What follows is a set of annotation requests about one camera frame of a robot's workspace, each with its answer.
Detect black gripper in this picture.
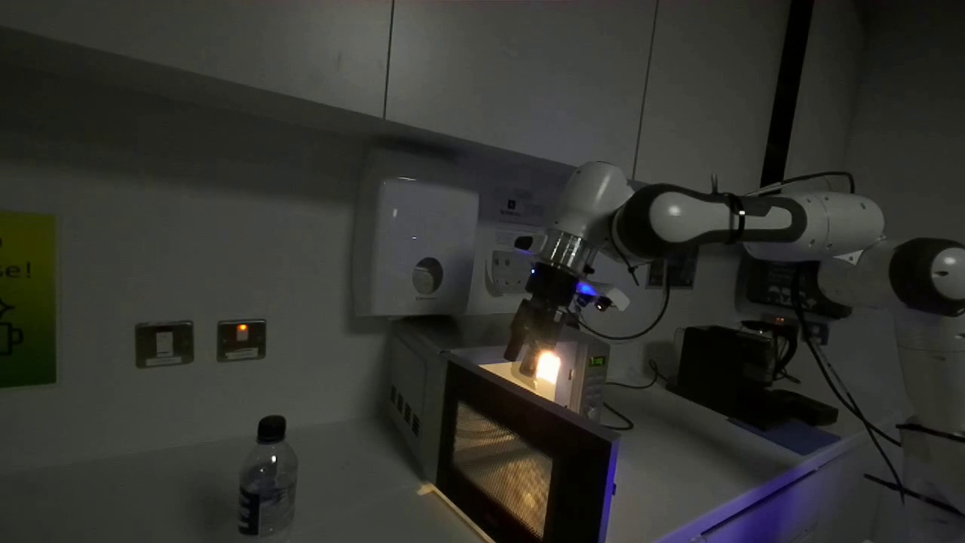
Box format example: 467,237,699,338
505,263,600,363

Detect black microwave door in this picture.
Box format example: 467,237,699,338
437,403,617,543

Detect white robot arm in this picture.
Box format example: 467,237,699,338
505,163,965,509

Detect black coffee machine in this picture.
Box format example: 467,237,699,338
674,325,840,428

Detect white upper cabinets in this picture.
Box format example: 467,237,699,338
0,0,790,176

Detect blue counter mat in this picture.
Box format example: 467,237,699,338
749,419,848,456

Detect plastic water bottle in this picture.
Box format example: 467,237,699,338
238,413,298,536

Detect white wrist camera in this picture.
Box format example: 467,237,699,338
590,287,629,311

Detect wall instruction stickers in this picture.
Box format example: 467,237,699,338
482,189,546,294

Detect white wall water heater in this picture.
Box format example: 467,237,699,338
350,176,479,316

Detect metal wall switch left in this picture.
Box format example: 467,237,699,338
135,319,193,368

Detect green yellow wall poster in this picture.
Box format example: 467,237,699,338
0,211,59,385

